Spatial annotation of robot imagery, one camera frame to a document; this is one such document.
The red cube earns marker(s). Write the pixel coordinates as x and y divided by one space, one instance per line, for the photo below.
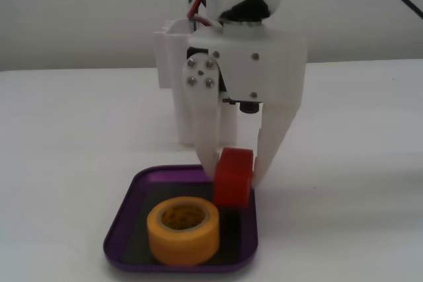
231 179

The purple tray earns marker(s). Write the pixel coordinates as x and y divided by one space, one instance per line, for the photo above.
132 229

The yellow tape roll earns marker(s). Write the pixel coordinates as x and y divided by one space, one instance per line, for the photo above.
185 239

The white plastic box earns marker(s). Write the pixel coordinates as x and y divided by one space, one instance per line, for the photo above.
167 64

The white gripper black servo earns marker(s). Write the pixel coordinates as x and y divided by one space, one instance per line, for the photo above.
264 64

